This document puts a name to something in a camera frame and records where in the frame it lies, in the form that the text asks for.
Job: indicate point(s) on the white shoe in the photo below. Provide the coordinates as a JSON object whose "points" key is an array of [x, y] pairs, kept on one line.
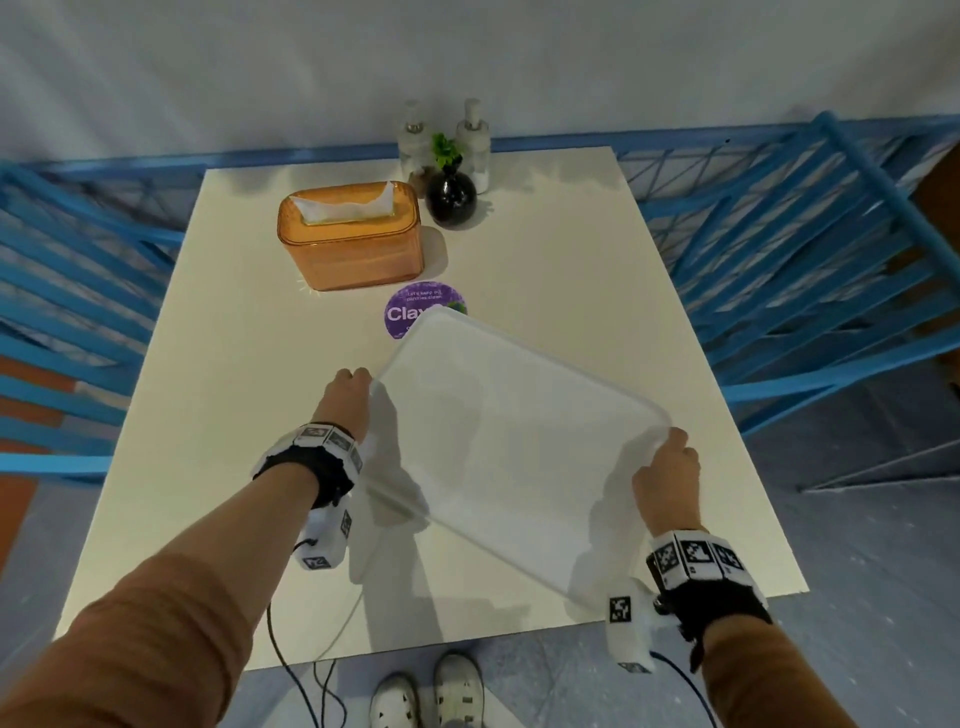
{"points": [[394, 705], [459, 690]]}

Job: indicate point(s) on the white plastic tray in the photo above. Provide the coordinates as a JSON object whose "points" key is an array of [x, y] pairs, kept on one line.
{"points": [[517, 442]]}

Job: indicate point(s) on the blue metal fence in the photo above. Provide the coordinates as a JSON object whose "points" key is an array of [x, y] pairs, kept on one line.
{"points": [[810, 247], [67, 285]]}

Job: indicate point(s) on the clear pump bottle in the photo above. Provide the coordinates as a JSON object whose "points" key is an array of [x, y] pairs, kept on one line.
{"points": [[475, 146], [412, 142]]}

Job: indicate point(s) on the purple round sticker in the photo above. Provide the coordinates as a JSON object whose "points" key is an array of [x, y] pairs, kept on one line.
{"points": [[409, 309]]}

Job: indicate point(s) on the black marker wristband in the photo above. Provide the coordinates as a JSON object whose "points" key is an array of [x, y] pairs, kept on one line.
{"points": [[330, 457], [712, 592]]}

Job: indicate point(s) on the black round vase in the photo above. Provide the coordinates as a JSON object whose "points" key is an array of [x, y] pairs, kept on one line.
{"points": [[451, 201]]}

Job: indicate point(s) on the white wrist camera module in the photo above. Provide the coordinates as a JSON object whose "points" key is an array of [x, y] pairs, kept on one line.
{"points": [[630, 622], [326, 536]]}

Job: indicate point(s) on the small brown jar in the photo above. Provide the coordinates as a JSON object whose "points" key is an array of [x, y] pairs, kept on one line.
{"points": [[418, 180]]}

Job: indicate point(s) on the person's right fingers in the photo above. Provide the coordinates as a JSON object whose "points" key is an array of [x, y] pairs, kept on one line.
{"points": [[677, 440]]}

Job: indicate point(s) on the person's left forearm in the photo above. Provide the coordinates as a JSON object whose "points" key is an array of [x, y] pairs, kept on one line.
{"points": [[165, 600]]}

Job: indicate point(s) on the person's right hand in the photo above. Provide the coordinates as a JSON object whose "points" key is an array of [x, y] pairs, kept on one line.
{"points": [[669, 487]]}

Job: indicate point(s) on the person's left hand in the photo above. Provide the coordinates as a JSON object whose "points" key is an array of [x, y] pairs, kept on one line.
{"points": [[343, 405]]}

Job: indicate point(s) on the orange tissue box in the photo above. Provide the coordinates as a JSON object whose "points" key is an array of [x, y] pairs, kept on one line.
{"points": [[352, 251]]}

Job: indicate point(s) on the small green plant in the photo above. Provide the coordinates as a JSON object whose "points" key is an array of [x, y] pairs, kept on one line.
{"points": [[447, 152]]}

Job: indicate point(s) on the white tissue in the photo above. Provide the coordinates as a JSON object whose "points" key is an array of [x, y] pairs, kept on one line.
{"points": [[341, 204]]}

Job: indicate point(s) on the person's left fingers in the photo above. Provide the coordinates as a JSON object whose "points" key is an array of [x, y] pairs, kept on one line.
{"points": [[355, 374]]}

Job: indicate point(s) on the person's right forearm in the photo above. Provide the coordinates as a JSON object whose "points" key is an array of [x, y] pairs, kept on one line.
{"points": [[772, 682]]}

